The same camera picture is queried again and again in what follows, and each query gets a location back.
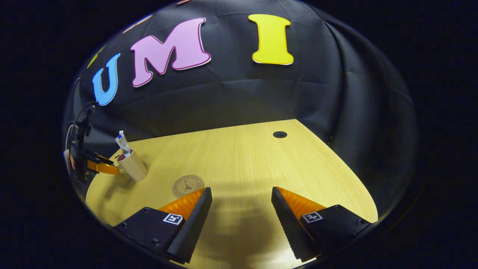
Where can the beige cup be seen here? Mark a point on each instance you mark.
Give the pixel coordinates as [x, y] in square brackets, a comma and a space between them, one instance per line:
[136, 168]

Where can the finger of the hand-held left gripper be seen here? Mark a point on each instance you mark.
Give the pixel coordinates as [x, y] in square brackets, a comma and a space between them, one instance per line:
[104, 168]

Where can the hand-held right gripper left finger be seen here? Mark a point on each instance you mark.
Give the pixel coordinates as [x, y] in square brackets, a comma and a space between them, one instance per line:
[194, 228]

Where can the wooden desktop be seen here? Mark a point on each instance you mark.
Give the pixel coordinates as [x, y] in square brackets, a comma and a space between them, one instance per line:
[242, 160]

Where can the black backdrop cloth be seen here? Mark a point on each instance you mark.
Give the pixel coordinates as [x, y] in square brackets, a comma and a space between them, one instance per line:
[242, 97]

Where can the white toothpaste tube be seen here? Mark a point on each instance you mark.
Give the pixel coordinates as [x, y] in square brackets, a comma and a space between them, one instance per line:
[122, 144]

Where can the round wooden coaster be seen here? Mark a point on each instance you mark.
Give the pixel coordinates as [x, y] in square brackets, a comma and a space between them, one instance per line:
[186, 185]

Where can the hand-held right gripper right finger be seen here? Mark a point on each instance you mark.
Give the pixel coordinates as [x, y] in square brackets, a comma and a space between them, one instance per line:
[289, 228]

